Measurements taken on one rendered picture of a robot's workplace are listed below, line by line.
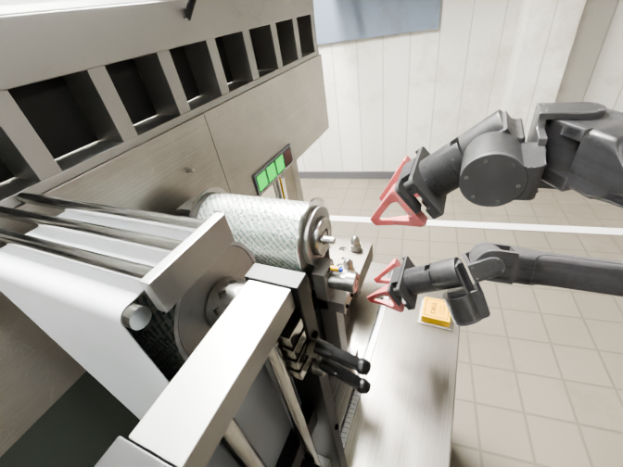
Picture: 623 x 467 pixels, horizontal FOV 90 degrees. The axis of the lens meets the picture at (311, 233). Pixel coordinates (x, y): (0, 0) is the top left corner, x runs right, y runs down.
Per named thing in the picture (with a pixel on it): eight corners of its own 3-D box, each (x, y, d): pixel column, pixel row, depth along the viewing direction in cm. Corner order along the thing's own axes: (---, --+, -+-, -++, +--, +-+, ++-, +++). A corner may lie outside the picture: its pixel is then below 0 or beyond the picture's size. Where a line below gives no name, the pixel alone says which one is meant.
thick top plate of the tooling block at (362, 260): (357, 297, 82) (356, 282, 79) (235, 270, 98) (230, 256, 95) (373, 258, 94) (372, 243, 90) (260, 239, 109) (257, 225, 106)
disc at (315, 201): (304, 288, 59) (292, 223, 51) (302, 287, 59) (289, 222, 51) (332, 244, 70) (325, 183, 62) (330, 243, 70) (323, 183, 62)
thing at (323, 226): (330, 250, 64) (316, 259, 57) (322, 249, 65) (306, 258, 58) (333, 214, 62) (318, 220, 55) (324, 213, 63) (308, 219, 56)
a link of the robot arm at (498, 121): (534, 134, 37) (507, 96, 36) (540, 159, 32) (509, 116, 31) (477, 166, 42) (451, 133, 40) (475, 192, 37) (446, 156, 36)
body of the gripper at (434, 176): (438, 183, 48) (487, 156, 42) (430, 222, 41) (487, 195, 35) (412, 152, 46) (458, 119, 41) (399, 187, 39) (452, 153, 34)
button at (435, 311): (449, 328, 79) (450, 321, 78) (420, 321, 82) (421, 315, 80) (451, 307, 84) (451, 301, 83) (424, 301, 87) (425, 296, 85)
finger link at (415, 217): (393, 219, 51) (445, 190, 45) (384, 246, 46) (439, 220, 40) (366, 189, 50) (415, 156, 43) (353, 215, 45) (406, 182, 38)
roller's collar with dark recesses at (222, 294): (257, 353, 35) (242, 317, 31) (216, 338, 38) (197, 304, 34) (283, 309, 40) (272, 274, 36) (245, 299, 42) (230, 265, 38)
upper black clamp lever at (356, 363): (366, 380, 26) (369, 373, 25) (311, 355, 27) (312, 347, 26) (370, 366, 27) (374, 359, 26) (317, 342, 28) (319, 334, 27)
